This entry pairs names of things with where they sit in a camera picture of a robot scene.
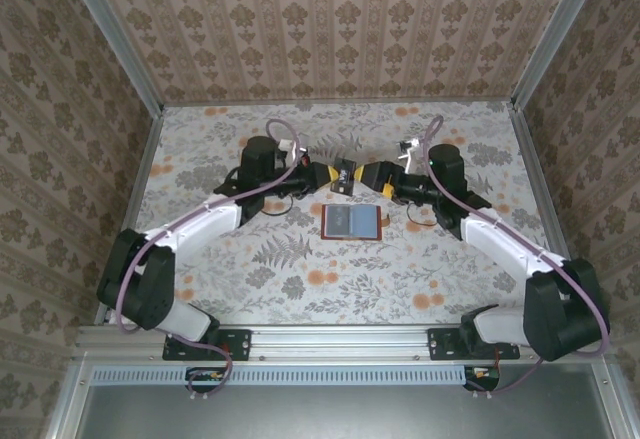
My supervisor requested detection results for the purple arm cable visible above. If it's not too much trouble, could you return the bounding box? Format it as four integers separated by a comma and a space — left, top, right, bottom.
115, 118, 307, 405
422, 114, 612, 401

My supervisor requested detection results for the white slotted cable duct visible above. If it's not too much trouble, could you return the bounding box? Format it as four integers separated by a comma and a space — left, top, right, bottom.
92, 364, 470, 386

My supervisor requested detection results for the aluminium frame post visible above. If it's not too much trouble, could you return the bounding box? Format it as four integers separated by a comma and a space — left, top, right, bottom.
57, 0, 166, 115
509, 0, 612, 110

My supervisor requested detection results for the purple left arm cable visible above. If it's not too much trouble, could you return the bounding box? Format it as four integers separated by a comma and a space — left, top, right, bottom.
115, 118, 307, 405

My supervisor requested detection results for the aluminium cross rail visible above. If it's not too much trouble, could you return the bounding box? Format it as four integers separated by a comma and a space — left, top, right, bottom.
74, 325, 614, 360

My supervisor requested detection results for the grey-blue credit card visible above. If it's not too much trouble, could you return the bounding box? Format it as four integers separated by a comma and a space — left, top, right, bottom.
327, 205, 353, 238

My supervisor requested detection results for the black wiring board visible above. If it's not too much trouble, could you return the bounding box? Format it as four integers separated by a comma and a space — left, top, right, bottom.
185, 366, 227, 394
463, 365, 502, 393

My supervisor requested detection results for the thin aluminium table rail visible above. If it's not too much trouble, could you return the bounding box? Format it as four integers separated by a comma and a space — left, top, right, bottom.
162, 100, 516, 109

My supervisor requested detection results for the thin black left gripper cable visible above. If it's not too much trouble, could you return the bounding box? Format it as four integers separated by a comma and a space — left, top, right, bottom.
259, 193, 296, 218

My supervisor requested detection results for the floral patterned table cover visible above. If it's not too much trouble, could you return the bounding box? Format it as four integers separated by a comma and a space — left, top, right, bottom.
107, 102, 574, 326

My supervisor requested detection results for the thin black right gripper cable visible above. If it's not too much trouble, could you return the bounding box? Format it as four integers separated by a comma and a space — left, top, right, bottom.
404, 202, 432, 223

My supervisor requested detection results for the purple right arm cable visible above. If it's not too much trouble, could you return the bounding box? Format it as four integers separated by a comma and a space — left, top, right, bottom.
422, 114, 612, 401

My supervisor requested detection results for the aluminium table side rail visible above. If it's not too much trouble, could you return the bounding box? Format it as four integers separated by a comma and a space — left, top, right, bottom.
94, 106, 167, 325
509, 103, 592, 324

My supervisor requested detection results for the brown leather card holder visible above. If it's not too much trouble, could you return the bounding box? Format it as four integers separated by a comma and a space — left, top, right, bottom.
319, 202, 391, 243

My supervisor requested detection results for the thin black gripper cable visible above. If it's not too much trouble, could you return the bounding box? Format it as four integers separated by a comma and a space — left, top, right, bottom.
259, 193, 296, 218
404, 202, 432, 223

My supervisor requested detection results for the grey metal sheet panel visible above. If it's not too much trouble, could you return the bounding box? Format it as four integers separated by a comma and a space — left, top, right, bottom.
77, 383, 609, 439

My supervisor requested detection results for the light blue credit card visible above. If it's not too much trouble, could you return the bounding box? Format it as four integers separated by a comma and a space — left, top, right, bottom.
351, 206, 380, 238

